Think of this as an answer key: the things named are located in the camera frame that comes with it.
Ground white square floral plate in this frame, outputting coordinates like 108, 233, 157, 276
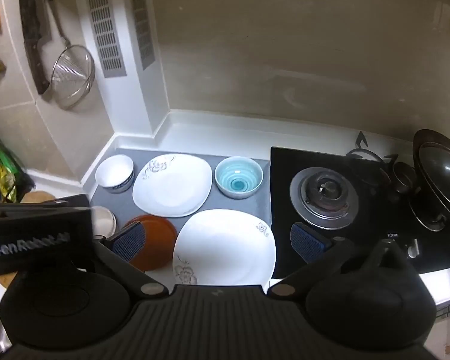
132, 154, 214, 218
172, 209, 277, 286

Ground plain white bowl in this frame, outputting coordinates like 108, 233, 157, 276
92, 206, 118, 238

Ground white bowl with blue pattern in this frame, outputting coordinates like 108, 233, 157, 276
94, 154, 136, 195

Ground grey counter mat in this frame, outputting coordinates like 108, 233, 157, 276
89, 148, 272, 286

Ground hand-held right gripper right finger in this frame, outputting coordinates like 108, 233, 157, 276
267, 222, 365, 299

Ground stove control knob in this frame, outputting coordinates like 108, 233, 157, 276
405, 238, 423, 259

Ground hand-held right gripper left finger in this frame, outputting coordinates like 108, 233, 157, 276
93, 221, 170, 300

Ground grey vent grille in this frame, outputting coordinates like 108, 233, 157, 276
83, 0, 127, 79

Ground dark glass pot lid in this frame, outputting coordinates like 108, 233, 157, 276
409, 129, 450, 233

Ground round metal stove burner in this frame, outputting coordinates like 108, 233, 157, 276
289, 167, 360, 230

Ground black pan support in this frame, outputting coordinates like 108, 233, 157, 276
345, 131, 400, 181

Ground orange round plate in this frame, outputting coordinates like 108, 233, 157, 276
120, 214, 179, 272

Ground teal ribbed bowl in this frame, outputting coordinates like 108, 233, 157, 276
214, 156, 264, 199

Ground dark kitchen cleaver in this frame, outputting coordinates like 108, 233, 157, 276
18, 0, 54, 96

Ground metal mesh strainer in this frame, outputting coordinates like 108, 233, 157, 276
47, 0, 96, 111

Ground green snack packets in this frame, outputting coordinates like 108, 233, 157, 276
0, 140, 27, 200

